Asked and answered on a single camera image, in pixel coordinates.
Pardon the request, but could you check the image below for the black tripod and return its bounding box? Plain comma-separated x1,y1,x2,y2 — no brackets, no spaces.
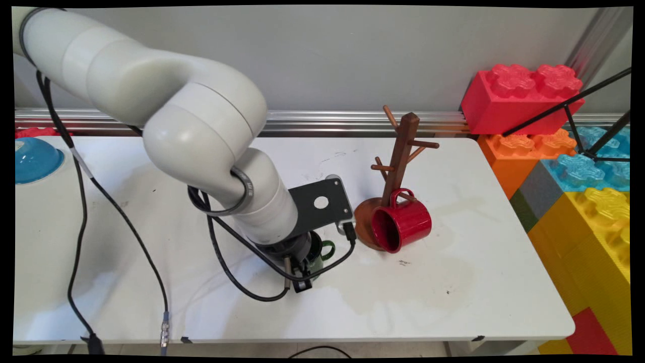
502,67,631,163

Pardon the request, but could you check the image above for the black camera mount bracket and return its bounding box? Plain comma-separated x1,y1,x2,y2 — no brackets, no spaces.
288,176,354,237

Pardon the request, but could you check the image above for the brown wooden mug tree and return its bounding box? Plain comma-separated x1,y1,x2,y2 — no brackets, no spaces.
354,105,440,251

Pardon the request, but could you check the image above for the flat red object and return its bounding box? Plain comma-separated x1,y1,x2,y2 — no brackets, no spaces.
15,127,74,139

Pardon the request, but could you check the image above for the aluminium upright profile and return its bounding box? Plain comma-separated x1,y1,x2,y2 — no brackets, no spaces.
564,8,633,91

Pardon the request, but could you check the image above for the black gripper cable brass plug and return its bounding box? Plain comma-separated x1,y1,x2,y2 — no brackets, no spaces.
204,192,293,303

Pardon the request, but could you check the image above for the black cable metal connector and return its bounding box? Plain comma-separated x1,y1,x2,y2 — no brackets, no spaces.
35,71,169,356

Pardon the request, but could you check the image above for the big yellow toy block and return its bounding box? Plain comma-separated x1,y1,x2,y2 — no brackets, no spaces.
527,188,631,356

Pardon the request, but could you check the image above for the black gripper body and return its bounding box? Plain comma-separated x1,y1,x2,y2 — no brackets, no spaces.
254,229,320,279

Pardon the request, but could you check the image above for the black camera cable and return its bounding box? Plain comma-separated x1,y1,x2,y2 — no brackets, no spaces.
187,184,358,283

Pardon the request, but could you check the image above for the aluminium rail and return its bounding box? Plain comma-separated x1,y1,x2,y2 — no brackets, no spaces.
15,108,630,138

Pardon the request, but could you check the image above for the small red toy block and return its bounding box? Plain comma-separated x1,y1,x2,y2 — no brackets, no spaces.
565,308,619,355

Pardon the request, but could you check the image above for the black floor cable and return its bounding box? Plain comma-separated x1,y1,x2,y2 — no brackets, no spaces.
287,345,353,358

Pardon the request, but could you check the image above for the big red toy block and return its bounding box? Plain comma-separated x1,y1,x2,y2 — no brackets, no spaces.
461,64,585,136

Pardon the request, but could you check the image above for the dark strap on arm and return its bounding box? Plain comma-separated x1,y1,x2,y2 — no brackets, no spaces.
229,168,255,208

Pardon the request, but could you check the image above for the dark green toy block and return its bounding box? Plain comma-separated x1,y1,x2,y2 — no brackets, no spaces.
509,189,539,232

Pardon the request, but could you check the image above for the green enamel mug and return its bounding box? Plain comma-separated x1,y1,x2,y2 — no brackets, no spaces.
301,233,336,281

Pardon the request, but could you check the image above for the grey toy block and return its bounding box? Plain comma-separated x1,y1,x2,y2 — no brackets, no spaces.
518,160,565,220

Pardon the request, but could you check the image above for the light blue toy block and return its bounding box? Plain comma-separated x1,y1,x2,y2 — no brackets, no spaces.
542,126,630,192

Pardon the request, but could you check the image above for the orange toy block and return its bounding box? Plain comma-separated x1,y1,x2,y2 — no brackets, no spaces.
477,129,577,200

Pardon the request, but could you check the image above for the blue bowl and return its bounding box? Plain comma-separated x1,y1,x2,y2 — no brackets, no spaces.
15,137,65,185

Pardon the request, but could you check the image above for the red mug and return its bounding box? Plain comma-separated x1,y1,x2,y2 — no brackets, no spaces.
371,188,432,254

